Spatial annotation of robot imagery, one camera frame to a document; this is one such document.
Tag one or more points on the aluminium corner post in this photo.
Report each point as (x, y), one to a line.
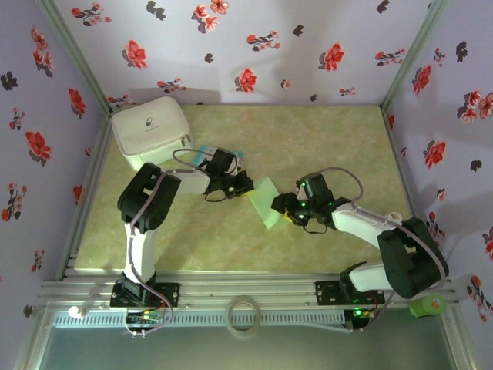
(414, 58)
(77, 58)

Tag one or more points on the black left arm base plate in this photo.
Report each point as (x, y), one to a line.
(169, 294)

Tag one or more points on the aluminium side rail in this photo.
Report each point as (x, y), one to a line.
(397, 154)
(96, 154)

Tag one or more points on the white zip pouch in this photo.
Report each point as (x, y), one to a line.
(150, 127)

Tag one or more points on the green plastic bottle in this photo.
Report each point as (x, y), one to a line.
(427, 306)

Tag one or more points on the clear tape roll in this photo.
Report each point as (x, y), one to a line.
(231, 327)

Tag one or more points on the light green cloth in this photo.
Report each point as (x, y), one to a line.
(265, 200)

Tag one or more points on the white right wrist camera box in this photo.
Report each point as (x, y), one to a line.
(299, 187)

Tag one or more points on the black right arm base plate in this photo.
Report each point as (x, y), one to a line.
(327, 293)

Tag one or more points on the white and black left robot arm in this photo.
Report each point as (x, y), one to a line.
(146, 200)

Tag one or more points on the aluminium frame bar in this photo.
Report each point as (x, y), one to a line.
(32, 347)
(460, 347)

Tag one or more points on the blue snack packet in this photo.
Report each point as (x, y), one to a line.
(202, 154)

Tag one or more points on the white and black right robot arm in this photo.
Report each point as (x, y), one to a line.
(408, 258)

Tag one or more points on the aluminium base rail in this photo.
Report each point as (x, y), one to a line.
(246, 285)

